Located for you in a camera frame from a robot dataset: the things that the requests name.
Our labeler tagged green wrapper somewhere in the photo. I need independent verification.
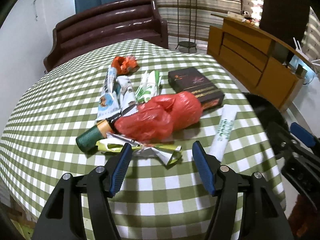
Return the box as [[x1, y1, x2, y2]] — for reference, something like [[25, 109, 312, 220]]
[[96, 133, 182, 166]]

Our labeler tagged white green toothpaste tube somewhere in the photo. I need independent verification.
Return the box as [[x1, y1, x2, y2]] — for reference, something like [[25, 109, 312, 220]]
[[209, 105, 238, 162]]

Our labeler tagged green gold cylinder bottle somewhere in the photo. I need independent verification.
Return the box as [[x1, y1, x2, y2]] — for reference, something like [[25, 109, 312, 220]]
[[76, 119, 117, 153]]

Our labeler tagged red plastic bag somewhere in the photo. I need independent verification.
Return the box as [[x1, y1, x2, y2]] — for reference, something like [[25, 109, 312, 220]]
[[115, 91, 203, 142]]

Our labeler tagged green white tissue pack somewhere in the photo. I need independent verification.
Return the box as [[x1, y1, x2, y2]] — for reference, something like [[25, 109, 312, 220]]
[[135, 70, 162, 103]]

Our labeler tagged green checkered tablecloth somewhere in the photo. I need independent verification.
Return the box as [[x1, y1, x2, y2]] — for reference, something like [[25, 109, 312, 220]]
[[1, 39, 286, 239]]

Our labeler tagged wooden sideboard cabinet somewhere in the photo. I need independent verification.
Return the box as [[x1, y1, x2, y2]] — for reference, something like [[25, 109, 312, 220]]
[[207, 17, 304, 112]]

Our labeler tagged white blue toothpaste tube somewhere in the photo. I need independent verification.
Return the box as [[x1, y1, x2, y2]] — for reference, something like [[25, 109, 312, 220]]
[[96, 66, 120, 121]]

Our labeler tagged white wifi router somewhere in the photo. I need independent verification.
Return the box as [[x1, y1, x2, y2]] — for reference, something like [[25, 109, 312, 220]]
[[293, 37, 320, 66]]

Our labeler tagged patterned beige window blind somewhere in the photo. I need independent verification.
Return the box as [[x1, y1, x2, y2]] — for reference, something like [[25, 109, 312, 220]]
[[302, 8, 320, 61]]

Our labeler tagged dark cigarette carton box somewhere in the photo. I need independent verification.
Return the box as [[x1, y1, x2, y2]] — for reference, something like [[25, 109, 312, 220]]
[[168, 67, 225, 110]]

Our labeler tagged orange crumpled wrapper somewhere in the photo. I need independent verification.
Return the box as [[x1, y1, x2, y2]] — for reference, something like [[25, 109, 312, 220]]
[[111, 55, 139, 75]]

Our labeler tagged black metal plant stand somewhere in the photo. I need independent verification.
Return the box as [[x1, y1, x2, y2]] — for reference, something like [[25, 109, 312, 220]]
[[175, 0, 200, 53]]

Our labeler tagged mickey mouse plush toy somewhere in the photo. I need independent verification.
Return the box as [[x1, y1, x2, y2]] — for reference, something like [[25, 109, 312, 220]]
[[241, 10, 255, 26]]

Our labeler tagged dark purple curtain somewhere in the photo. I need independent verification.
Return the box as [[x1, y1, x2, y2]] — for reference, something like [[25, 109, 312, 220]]
[[259, 0, 310, 47]]

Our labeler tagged white box on cabinet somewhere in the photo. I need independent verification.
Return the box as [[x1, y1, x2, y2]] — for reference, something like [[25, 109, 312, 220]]
[[227, 11, 243, 21]]

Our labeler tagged striped beige curtain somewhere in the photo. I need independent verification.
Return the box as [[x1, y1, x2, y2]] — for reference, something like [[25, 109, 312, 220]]
[[156, 0, 241, 41]]

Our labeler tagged dark red leather sofa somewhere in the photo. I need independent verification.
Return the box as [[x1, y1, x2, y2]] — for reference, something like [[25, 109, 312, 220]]
[[43, 0, 169, 72]]

